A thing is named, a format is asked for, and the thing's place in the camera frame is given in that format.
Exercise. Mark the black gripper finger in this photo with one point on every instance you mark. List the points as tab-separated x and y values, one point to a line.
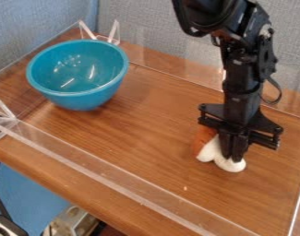
225	143
240	147

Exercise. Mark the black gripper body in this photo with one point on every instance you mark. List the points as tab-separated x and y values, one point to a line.
263	130

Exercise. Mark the brown and white toy mushroom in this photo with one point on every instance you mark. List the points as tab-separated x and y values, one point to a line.
206	150

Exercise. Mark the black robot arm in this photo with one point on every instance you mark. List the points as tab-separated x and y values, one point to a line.
240	28

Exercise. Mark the blue plastic bowl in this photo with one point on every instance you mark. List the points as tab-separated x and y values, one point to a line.
78	73

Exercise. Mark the clear acrylic back barrier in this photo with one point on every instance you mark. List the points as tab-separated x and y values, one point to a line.
205	75

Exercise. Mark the clear acrylic barrier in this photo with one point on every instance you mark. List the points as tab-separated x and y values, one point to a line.
149	195
205	75

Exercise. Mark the clear acrylic front barrier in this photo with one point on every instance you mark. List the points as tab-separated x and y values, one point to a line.
149	195

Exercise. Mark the black and white object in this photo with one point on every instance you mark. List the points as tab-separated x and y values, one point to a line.
10	229

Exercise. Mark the clear acrylic corner bracket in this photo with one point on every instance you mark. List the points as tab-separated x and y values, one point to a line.
111	37

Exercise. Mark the grey metal bracket under table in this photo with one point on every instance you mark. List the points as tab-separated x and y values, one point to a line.
73	222

